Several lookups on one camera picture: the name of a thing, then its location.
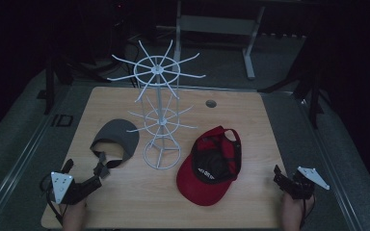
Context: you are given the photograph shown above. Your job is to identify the person's right hand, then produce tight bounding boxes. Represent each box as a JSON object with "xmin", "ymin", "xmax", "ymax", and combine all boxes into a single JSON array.
[{"xmin": 280, "ymin": 193, "xmax": 315, "ymax": 231}]

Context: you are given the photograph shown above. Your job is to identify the white metal desk frame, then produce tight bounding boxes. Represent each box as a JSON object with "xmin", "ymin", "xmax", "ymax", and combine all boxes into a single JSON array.
[{"xmin": 155, "ymin": 0, "xmax": 303, "ymax": 81}]

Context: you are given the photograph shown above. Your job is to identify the black metal stand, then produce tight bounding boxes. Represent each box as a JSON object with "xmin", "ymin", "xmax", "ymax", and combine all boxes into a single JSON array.
[
  {"xmin": 257, "ymin": 38, "xmax": 326, "ymax": 129},
  {"xmin": 37, "ymin": 56, "xmax": 110, "ymax": 116}
]

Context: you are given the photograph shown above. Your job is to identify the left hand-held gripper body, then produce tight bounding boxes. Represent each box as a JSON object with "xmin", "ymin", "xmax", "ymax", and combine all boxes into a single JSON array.
[{"xmin": 41, "ymin": 171, "xmax": 103, "ymax": 206}]

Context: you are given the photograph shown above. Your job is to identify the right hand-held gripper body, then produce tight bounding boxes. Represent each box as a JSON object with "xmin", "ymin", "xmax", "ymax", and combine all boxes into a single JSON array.
[{"xmin": 282, "ymin": 166, "xmax": 330, "ymax": 200}]

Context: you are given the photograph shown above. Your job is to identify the person's left hand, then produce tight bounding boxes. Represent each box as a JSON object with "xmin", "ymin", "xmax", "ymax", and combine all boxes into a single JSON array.
[{"xmin": 61, "ymin": 198, "xmax": 88, "ymax": 231}]

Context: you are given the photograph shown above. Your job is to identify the grey sun visor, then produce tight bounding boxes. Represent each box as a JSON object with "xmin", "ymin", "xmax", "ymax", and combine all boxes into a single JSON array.
[{"xmin": 90, "ymin": 118, "xmax": 141, "ymax": 169}]

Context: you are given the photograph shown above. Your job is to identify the red baseball cap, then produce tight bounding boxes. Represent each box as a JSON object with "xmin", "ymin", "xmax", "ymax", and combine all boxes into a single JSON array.
[{"xmin": 175, "ymin": 125, "xmax": 243, "ymax": 207}]

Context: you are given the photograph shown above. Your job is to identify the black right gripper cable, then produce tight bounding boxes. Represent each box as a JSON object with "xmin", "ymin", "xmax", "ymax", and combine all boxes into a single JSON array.
[{"xmin": 299, "ymin": 192, "xmax": 316, "ymax": 229}]

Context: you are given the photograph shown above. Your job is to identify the black floor bracket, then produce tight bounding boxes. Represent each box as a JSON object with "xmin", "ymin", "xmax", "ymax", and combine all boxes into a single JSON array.
[{"xmin": 50, "ymin": 114, "xmax": 75, "ymax": 128}]

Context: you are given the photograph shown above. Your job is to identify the white wire rack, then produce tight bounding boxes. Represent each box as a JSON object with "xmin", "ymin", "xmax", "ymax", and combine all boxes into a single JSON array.
[{"xmin": 106, "ymin": 38, "xmax": 206, "ymax": 171}]

